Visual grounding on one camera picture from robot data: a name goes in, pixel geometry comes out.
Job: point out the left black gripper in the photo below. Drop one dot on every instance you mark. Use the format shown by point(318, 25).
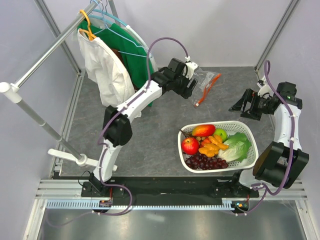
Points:
point(185, 92)

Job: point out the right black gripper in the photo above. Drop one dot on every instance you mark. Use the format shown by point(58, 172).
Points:
point(251, 96)

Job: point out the clear zip top bag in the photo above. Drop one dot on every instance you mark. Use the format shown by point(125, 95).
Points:
point(205, 80)

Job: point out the red yellow mango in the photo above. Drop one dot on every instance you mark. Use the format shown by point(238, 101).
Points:
point(203, 130)

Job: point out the brown longan cluster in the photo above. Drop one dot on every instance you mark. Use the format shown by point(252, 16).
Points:
point(188, 134)

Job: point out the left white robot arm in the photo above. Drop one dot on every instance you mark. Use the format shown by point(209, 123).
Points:
point(117, 130)

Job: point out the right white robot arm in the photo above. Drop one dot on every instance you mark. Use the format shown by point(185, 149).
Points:
point(283, 160)

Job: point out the white plastic basket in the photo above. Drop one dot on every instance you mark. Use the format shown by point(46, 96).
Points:
point(231, 127)

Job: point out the green apple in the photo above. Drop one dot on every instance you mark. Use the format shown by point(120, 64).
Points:
point(222, 133)

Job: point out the green lettuce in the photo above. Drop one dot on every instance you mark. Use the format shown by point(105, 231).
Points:
point(238, 147)

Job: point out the yellow ginger root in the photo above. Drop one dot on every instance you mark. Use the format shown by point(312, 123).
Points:
point(211, 146)

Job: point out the green shirt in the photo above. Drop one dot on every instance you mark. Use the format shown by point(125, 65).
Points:
point(134, 59)

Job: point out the red apple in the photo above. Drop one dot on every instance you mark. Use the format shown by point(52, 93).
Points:
point(190, 146)

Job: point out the brown garment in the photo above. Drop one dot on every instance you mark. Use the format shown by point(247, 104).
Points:
point(118, 54)

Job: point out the white shirt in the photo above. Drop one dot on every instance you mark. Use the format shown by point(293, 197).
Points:
point(105, 69)

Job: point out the purple grape bunch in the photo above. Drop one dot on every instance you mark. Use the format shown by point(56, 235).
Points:
point(201, 162)

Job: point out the metal clothes rack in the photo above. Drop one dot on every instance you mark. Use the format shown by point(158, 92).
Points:
point(24, 37)

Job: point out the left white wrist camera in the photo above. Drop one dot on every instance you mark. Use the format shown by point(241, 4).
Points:
point(191, 67)

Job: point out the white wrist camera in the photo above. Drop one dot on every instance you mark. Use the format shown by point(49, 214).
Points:
point(264, 89)
point(191, 67)

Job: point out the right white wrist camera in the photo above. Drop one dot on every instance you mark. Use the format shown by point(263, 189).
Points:
point(264, 89)

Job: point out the grey cable duct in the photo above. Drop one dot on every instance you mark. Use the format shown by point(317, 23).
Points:
point(96, 204)

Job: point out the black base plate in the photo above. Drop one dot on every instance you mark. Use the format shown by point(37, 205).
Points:
point(170, 189)

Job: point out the blue wire hanger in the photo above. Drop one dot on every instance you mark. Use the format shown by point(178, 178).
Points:
point(106, 26)

